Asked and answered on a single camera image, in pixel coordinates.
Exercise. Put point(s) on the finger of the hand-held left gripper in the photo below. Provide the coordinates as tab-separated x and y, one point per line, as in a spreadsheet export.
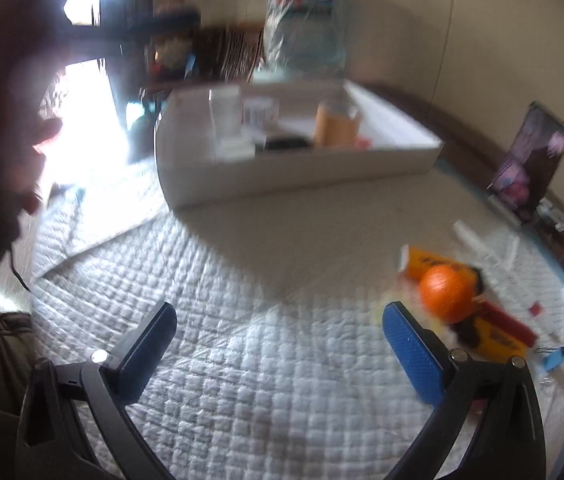
162	21

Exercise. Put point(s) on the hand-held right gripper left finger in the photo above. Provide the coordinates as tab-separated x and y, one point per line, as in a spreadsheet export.
144	355

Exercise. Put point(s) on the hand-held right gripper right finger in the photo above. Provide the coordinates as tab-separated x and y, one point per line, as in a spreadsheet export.
411	355

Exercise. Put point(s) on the orange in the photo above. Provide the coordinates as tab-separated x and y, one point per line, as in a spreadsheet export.
446	292

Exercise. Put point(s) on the yellow black marker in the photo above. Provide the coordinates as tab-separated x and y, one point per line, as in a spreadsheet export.
434	264

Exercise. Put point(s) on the long red lighter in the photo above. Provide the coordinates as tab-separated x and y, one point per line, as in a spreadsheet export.
509	320

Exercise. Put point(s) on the white plastic bottle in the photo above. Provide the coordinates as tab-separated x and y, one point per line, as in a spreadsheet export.
225	112

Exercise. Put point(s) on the white tube red band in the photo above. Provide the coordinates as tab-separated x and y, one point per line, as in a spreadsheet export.
471	240

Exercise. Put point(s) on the red white medicine box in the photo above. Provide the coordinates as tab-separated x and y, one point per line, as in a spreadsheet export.
260	114

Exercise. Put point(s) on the white charger plug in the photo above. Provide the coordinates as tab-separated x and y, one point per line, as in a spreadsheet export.
237	147

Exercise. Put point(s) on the blue binder clip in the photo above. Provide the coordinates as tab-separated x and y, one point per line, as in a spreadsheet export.
559	357

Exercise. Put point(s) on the black charger plug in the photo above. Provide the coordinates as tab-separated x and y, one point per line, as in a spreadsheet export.
287	143

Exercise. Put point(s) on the white cardboard box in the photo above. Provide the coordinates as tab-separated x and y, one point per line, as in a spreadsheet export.
287	175

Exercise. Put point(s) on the tan tape roll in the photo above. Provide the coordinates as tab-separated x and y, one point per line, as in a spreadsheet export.
334	128

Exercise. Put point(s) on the red cylinder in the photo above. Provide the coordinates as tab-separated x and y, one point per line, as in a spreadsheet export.
363	143

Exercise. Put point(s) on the person's left hand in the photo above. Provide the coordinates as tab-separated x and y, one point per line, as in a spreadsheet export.
7	175

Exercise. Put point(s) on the crumpled pale plastic bag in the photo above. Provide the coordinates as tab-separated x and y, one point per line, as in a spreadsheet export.
174	52

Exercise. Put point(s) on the carved wooden armchair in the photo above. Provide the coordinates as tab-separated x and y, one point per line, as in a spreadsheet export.
232	50

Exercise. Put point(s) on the white quilted pad blue border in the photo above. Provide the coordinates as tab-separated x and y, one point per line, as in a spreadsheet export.
262	360

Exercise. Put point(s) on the small red object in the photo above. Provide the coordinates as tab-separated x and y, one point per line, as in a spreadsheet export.
535	309

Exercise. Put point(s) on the large water jug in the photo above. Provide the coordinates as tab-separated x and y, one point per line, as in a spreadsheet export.
302	35

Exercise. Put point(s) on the metal phone stand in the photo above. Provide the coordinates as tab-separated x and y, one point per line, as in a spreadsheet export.
504	208

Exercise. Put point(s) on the black smartphone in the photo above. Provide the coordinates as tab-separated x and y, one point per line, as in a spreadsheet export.
531	160

